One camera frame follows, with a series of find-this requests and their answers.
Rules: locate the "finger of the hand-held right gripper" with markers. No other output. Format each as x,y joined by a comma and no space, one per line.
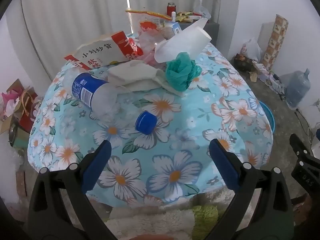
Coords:
298,147

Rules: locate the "blue plastic basket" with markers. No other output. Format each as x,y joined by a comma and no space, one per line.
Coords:
270,120

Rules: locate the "blue bottle cap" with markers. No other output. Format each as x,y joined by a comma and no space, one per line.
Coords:
145,122

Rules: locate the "patterned wallpaper roll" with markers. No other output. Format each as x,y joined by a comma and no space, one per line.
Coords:
275,42

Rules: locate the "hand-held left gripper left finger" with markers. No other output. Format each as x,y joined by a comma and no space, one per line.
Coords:
96,165

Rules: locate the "green plastic bag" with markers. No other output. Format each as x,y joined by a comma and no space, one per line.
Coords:
181,71

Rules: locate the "dark box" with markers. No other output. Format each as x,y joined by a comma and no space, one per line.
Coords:
243,63

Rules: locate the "floral blue tablecloth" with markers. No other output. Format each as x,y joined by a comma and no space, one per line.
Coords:
175,120

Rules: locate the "blue water jug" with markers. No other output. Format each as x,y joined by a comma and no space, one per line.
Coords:
297,87

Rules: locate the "grey cabinet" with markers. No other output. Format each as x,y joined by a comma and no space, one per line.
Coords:
212,32

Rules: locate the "clear packet with orange edge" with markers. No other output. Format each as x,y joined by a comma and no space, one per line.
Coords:
145,12

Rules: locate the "clear plastic bag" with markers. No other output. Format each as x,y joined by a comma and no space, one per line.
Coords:
202,10

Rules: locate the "red thermos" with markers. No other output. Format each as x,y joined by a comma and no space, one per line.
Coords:
171,9

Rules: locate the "shaggy rug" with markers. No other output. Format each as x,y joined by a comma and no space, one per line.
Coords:
175,220

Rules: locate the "white crumpled cloth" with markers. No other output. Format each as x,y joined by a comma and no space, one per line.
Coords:
135,77

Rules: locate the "white plastic shopping bag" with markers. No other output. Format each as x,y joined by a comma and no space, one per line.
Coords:
251,48

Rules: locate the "white curtain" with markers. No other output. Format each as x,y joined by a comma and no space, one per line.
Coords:
62,17

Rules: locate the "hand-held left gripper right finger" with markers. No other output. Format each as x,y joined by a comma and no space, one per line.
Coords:
225,165

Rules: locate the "blue and white carton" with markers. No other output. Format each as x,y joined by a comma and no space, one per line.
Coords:
176,28

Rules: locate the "scattered papers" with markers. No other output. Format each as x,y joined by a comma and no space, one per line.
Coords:
262,71

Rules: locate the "white toilet paper roll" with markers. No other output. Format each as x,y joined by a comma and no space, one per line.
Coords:
182,42

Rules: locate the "crushed blue label plastic bottle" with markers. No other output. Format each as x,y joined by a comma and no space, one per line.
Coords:
83,87

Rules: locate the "white and red paper bag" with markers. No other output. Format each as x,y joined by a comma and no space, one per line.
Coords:
100,50

